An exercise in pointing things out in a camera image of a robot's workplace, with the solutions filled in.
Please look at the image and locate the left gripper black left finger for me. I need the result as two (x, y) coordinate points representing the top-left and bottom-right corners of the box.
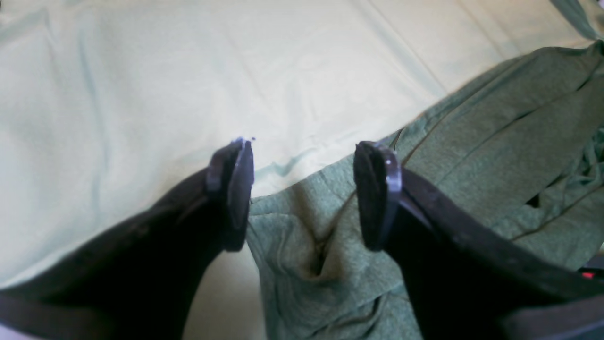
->
(1, 138), (254, 340)

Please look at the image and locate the green long-sleeve T-shirt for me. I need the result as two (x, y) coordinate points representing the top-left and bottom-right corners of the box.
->
(247, 41), (604, 340)

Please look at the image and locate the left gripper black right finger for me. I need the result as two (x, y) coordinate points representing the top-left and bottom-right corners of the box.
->
(353, 141), (603, 340)

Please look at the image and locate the light green table cloth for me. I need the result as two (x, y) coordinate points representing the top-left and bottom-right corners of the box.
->
(0, 0), (602, 339)

